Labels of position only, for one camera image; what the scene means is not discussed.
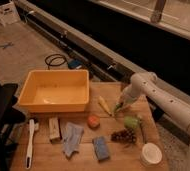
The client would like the grey blue cloth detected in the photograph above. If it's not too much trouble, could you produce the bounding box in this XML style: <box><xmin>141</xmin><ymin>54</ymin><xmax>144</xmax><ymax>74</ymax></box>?
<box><xmin>62</xmin><ymin>122</ymin><xmax>84</xmax><ymax>158</ymax></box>

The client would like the silver fork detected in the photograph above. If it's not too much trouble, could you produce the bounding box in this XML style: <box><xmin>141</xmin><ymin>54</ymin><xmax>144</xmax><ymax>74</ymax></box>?
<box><xmin>137</xmin><ymin>115</ymin><xmax>147</xmax><ymax>144</ymax></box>

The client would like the white cardboard box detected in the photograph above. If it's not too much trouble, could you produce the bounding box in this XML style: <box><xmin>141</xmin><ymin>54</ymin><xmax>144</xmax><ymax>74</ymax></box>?
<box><xmin>0</xmin><ymin>1</ymin><xmax>20</xmax><ymax>26</ymax></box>

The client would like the black chair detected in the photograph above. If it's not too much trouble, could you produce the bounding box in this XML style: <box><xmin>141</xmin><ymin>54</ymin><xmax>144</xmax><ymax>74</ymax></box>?
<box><xmin>0</xmin><ymin>83</ymin><xmax>26</xmax><ymax>171</ymax></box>

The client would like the bunch of dark grapes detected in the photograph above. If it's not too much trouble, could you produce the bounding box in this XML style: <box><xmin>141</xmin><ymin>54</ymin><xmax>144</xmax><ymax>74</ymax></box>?
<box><xmin>111</xmin><ymin>129</ymin><xmax>137</xmax><ymax>144</ymax></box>

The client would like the yellow plastic bin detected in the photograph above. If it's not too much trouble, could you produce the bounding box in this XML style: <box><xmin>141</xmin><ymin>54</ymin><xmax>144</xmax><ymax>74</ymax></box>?
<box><xmin>18</xmin><ymin>69</ymin><xmax>89</xmax><ymax>113</ymax></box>

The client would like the green plastic cup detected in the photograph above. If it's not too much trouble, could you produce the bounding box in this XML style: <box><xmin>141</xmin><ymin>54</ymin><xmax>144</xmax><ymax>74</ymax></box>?
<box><xmin>124</xmin><ymin>116</ymin><xmax>140</xmax><ymax>129</ymax></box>

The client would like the white handled brush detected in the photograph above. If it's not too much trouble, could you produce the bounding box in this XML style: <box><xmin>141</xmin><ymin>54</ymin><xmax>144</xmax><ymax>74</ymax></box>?
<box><xmin>26</xmin><ymin>119</ymin><xmax>35</xmax><ymax>169</ymax></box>

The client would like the blue device on floor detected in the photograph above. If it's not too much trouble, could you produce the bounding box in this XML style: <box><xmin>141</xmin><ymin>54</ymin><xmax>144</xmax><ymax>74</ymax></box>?
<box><xmin>68</xmin><ymin>59</ymin><xmax>82</xmax><ymax>69</ymax></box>

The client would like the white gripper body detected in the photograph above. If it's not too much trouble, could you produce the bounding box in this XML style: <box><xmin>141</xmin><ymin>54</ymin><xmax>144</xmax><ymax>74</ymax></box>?
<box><xmin>118</xmin><ymin>87</ymin><xmax>137</xmax><ymax>109</ymax></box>

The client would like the dark green pepper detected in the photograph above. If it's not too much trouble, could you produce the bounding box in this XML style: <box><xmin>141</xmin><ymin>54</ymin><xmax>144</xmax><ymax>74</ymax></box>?
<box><xmin>113</xmin><ymin>103</ymin><xmax>123</xmax><ymax>116</ymax></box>

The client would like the small cardboard box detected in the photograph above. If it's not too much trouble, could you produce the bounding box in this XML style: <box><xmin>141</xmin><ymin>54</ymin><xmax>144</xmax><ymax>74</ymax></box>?
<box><xmin>49</xmin><ymin>117</ymin><xmax>60</xmax><ymax>141</ymax></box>

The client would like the blue sponge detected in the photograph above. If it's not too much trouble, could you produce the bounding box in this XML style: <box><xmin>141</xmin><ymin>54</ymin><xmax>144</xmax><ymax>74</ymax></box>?
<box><xmin>92</xmin><ymin>136</ymin><xmax>110</xmax><ymax>161</ymax></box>

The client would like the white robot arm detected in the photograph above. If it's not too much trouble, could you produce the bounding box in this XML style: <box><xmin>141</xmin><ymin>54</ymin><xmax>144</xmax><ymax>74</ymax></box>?
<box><xmin>119</xmin><ymin>72</ymin><xmax>190</xmax><ymax>171</ymax></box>

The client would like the black coiled cable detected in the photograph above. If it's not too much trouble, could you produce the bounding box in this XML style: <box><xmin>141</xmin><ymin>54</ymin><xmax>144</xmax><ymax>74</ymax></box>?
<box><xmin>44</xmin><ymin>53</ymin><xmax>69</xmax><ymax>70</ymax></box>

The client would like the stack of white plates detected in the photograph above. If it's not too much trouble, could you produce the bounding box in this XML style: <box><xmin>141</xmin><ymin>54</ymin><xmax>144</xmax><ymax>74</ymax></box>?
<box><xmin>140</xmin><ymin>143</ymin><xmax>163</xmax><ymax>166</ymax></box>

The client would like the orange round fruit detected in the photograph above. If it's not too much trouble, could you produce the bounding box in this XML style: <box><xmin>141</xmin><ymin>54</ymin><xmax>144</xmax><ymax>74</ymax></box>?
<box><xmin>87</xmin><ymin>115</ymin><xmax>100</xmax><ymax>129</ymax></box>

